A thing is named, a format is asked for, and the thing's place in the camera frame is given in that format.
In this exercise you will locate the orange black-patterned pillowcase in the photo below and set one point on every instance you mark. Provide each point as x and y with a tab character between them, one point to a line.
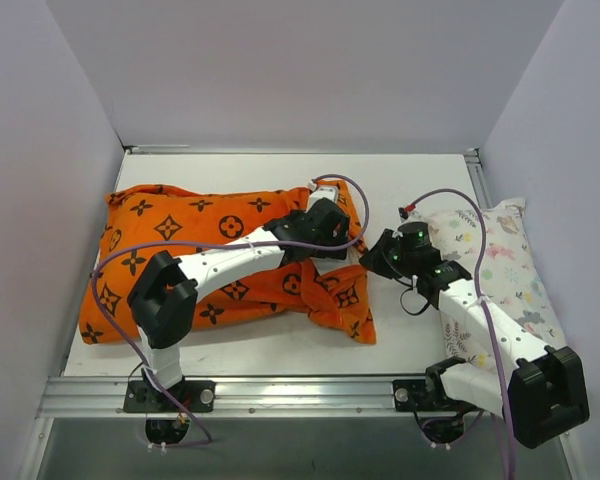
147	219

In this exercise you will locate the aluminium back rail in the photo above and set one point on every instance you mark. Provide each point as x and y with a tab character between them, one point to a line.
157	149

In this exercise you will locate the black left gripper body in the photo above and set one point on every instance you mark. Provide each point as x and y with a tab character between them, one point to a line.
331	226

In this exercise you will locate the aluminium front rail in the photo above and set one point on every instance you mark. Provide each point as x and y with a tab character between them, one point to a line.
233	397

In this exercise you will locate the white floral pillow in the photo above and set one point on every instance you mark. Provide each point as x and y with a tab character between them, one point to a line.
507	273

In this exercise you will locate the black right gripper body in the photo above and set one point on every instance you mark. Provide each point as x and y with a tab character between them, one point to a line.
380	256

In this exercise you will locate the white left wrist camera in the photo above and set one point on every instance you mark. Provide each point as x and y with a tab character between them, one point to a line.
319	192

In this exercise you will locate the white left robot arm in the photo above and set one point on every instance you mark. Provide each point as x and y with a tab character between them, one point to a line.
164	298

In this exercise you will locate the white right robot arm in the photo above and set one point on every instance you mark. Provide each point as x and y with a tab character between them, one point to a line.
538	390

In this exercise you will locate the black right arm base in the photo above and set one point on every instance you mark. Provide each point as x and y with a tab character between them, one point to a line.
411	395

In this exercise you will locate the aluminium rail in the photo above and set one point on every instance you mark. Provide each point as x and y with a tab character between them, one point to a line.
233	397
157	149

